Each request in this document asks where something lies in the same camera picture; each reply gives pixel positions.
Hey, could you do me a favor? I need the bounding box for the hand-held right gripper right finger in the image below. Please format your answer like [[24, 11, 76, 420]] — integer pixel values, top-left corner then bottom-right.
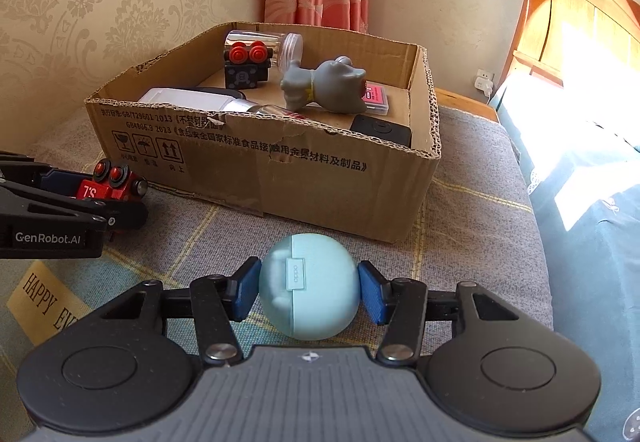
[[357, 260, 522, 367]]

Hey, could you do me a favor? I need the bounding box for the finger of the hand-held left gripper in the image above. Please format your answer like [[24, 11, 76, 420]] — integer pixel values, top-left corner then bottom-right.
[[0, 184, 149, 237], [0, 151, 83, 197]]

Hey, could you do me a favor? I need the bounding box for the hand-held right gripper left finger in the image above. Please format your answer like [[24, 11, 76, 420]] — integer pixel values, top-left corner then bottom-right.
[[100, 258, 263, 368]]

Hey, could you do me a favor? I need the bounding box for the red toy train car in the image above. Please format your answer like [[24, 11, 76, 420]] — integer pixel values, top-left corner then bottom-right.
[[77, 161, 149, 209]]

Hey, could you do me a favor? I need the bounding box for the light blue earbud case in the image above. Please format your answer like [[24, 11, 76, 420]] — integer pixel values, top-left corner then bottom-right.
[[258, 233, 362, 340]]

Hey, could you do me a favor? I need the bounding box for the cardboard box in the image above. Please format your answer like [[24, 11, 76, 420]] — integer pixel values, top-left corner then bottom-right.
[[84, 22, 443, 243]]

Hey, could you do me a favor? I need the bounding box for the grey plaid cloth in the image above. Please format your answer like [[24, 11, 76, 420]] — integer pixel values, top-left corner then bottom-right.
[[0, 104, 556, 423]]

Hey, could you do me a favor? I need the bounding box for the black rectangular device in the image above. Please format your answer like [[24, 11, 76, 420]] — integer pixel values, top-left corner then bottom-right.
[[349, 115, 413, 149]]

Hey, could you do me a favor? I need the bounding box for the dark grey toy train car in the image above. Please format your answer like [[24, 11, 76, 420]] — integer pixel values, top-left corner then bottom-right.
[[221, 40, 272, 91]]

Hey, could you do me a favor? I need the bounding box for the pink card case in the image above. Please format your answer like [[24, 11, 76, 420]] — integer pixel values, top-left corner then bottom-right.
[[361, 80, 391, 115]]

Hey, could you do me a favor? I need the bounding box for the grey cat figurine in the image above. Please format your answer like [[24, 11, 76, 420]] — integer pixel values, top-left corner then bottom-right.
[[279, 56, 370, 115]]

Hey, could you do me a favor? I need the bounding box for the blue printed bedsheet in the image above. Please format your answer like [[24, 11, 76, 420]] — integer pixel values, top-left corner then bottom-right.
[[492, 76, 640, 442]]

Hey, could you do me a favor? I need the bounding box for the clear plastic toothpick jar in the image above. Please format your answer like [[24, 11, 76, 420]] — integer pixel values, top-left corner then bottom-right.
[[225, 30, 304, 71]]

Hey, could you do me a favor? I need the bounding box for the wooden bed headboard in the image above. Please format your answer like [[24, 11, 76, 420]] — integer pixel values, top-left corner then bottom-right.
[[500, 0, 640, 87]]

